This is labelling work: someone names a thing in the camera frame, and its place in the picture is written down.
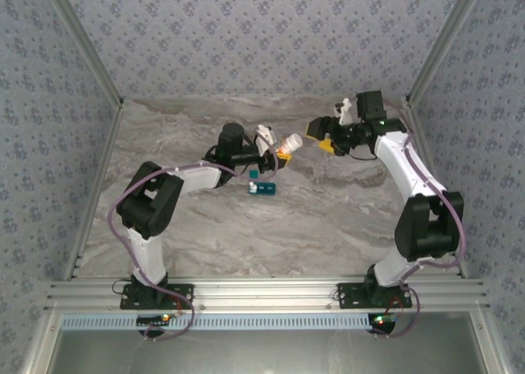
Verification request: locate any aluminium left side rail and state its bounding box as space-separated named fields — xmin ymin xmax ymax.
xmin=63 ymin=98 xmax=126 ymax=281

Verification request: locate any teal pill organizer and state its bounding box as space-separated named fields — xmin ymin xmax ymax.
xmin=247 ymin=169 xmax=277 ymax=197

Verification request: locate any grey metal panel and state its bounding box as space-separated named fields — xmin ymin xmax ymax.
xmin=48 ymin=328 xmax=493 ymax=374

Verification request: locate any slotted light blue cable duct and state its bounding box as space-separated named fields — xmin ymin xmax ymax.
xmin=60 ymin=312 xmax=473 ymax=332

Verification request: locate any aluminium upright post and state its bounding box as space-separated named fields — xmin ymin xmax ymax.
xmin=40 ymin=0 xmax=126 ymax=109
xmin=404 ymin=0 xmax=490 ymax=109

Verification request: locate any aluminium left upright post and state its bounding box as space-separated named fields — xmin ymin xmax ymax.
xmin=40 ymin=0 xmax=126 ymax=109

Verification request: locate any aluminium right side rail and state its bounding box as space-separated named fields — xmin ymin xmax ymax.
xmin=403 ymin=98 xmax=469 ymax=279

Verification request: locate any aluminium front frame rail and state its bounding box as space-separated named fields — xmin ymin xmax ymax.
xmin=43 ymin=276 xmax=491 ymax=312

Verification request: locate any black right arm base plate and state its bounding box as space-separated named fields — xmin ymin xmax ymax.
xmin=336 ymin=282 xmax=413 ymax=309

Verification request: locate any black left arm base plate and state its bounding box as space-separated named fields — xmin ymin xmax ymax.
xmin=120 ymin=282 xmax=194 ymax=309

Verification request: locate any aluminium right upright post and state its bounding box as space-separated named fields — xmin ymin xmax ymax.
xmin=404 ymin=0 xmax=490 ymax=109

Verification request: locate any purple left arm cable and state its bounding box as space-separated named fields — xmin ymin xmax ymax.
xmin=107 ymin=130 xmax=281 ymax=342

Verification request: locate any white pill bottle orange label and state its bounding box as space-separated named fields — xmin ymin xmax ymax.
xmin=281 ymin=133 xmax=304 ymax=153

